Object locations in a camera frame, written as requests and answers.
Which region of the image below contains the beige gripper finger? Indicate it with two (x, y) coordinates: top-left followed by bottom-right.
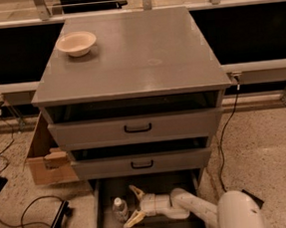
(123, 210), (145, 228)
(130, 185), (145, 200)

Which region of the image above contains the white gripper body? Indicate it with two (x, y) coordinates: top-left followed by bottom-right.
(139, 193), (172, 217)

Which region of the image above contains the clear plastic water bottle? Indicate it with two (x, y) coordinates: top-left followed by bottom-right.
(112, 197), (130, 223)

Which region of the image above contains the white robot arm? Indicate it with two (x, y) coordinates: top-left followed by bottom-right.
(124, 185), (269, 228)

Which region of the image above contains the grey bottom drawer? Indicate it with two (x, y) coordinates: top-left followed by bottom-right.
(95, 170), (205, 228)

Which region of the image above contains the grey drawer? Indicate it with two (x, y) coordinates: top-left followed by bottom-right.
(42, 91), (222, 150)
(71, 137), (211, 179)
(95, 170), (205, 228)

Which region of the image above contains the grey middle drawer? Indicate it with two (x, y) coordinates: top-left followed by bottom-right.
(71, 137), (211, 179)

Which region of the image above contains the grey top drawer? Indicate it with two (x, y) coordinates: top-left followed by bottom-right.
(42, 91), (222, 150)

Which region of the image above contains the grey drawer cabinet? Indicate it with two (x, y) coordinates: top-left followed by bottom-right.
(24, 2), (240, 196)

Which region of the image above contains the brown cardboard box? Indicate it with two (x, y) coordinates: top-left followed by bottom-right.
(26, 114), (78, 185)

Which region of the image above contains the black power adapter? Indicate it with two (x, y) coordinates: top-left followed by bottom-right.
(241, 189), (265, 209)

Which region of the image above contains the white bowl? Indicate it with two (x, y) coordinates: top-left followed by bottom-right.
(56, 31), (97, 57)

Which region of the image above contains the black office chair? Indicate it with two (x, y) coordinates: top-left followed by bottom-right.
(52, 0), (128, 15)

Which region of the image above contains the black cable left rail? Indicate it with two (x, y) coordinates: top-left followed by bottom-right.
(0, 101), (19, 176)

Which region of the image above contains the black power cable right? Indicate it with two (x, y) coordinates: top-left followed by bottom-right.
(210, 83), (251, 193)

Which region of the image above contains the grey metal rail frame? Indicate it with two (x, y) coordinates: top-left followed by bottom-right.
(0, 0), (286, 132)

